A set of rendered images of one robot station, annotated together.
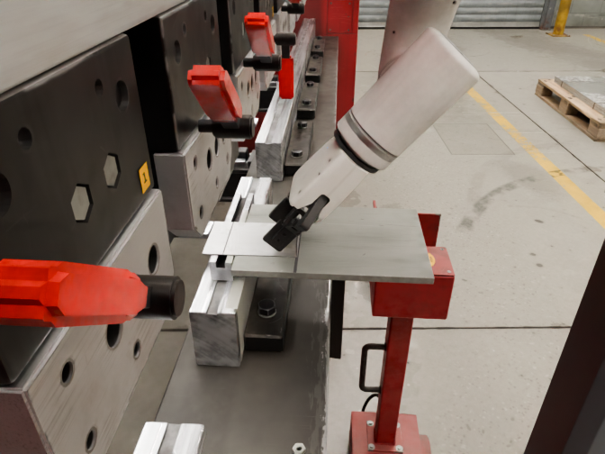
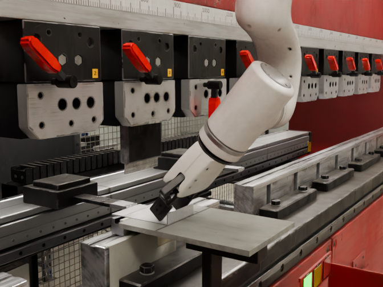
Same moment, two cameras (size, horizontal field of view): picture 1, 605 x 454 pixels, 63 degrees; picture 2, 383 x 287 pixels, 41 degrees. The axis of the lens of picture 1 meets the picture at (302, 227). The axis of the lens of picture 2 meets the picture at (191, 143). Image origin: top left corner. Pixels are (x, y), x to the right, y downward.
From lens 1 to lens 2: 51 cm
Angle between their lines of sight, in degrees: 36
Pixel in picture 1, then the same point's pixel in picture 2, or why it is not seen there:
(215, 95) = (30, 49)
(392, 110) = (223, 112)
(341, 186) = (192, 166)
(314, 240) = (191, 221)
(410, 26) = not seen: hidden behind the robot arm
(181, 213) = (24, 118)
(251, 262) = (135, 222)
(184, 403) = not seen: outside the picture
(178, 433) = (11, 279)
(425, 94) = (241, 100)
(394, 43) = not seen: hidden behind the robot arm
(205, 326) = (88, 257)
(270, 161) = (244, 201)
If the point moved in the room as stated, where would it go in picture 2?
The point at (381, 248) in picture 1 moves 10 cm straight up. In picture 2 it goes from (233, 232) to (233, 174)
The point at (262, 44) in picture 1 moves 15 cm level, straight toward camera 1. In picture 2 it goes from (136, 62) to (79, 61)
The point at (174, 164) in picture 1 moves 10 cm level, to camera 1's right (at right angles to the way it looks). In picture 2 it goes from (23, 89) to (78, 91)
